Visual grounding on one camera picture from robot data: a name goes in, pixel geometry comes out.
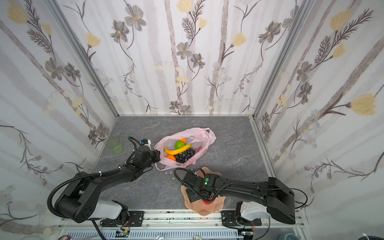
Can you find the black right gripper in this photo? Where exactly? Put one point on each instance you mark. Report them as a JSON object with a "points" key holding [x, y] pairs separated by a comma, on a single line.
{"points": [[191, 186]]}

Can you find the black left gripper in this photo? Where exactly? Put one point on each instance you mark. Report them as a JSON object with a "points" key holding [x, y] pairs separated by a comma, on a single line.
{"points": [[154, 156]]}

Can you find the peach scalloped plate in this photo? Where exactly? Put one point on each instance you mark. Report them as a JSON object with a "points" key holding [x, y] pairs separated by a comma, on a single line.
{"points": [[200, 208]]}

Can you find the pink plastic bag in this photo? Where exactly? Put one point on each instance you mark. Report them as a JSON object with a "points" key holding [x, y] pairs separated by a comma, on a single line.
{"points": [[199, 138]]}

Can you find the green fake lime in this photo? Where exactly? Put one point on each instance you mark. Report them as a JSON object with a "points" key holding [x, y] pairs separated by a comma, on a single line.
{"points": [[179, 144]]}

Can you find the small orange fake fruit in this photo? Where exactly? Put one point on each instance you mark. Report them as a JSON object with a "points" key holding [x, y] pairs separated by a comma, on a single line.
{"points": [[183, 139]]}

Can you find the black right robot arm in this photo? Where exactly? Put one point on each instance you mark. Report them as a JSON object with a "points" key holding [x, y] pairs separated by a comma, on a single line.
{"points": [[269, 198]]}

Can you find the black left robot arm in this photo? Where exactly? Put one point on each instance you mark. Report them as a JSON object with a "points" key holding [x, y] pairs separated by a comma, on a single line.
{"points": [[77, 198]]}

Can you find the orange fake tangerine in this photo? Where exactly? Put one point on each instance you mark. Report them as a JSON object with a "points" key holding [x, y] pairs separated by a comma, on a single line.
{"points": [[171, 157]]}

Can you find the yellow fake banana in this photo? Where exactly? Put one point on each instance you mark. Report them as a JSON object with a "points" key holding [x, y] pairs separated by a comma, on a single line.
{"points": [[177, 151]]}

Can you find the dark fake grape bunch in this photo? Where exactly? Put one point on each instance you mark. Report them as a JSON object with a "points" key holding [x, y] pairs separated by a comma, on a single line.
{"points": [[185, 156]]}

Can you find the green translucent cup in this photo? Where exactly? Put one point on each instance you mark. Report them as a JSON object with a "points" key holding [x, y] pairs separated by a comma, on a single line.
{"points": [[114, 144]]}

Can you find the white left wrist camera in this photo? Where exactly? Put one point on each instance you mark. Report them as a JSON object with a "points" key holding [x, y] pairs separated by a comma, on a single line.
{"points": [[146, 142]]}

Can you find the white slotted cable duct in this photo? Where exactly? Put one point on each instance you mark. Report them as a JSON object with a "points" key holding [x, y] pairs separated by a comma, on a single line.
{"points": [[180, 234]]}

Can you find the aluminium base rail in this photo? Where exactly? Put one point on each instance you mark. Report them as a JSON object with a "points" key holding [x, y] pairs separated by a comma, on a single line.
{"points": [[187, 219]]}

